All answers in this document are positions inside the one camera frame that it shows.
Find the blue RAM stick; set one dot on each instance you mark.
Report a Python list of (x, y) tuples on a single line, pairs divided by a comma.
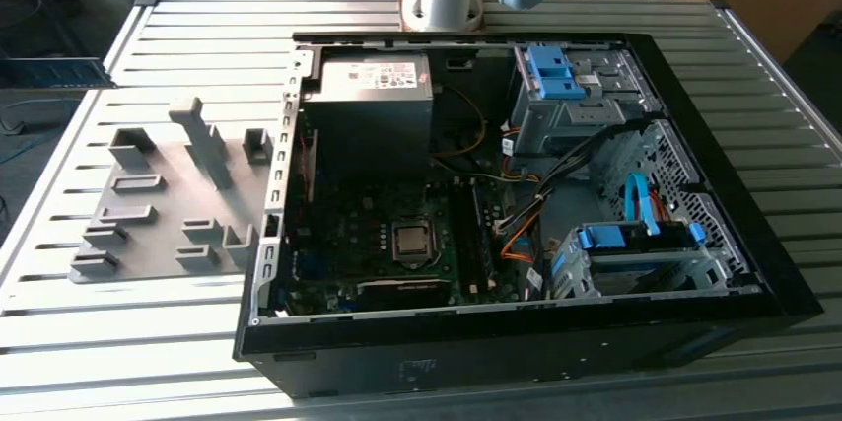
[(59, 73)]

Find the silver CPU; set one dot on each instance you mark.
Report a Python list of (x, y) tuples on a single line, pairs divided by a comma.
[(410, 239)]

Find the CPU socket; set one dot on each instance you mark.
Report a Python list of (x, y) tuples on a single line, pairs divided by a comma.
[(413, 263)]

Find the green motherboard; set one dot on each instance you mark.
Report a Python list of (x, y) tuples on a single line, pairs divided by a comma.
[(349, 243)]

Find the black graphics card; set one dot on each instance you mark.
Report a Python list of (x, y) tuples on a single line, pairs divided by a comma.
[(405, 290)]

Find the grey power supply unit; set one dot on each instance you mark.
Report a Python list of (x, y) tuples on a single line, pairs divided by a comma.
[(382, 73)]

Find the grey metal drive cage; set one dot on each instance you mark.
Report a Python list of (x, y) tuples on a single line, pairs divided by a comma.
[(717, 263), (591, 115)]

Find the blue disk carrier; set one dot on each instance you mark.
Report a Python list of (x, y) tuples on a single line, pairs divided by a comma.
[(553, 73), (612, 238)]

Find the black open PC case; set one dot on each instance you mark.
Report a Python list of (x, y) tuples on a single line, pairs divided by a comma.
[(461, 347)]

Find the grey parts rack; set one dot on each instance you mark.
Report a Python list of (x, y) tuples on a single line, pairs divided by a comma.
[(171, 179)]

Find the black wheeled stand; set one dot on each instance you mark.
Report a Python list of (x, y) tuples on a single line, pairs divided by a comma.
[(52, 21)]

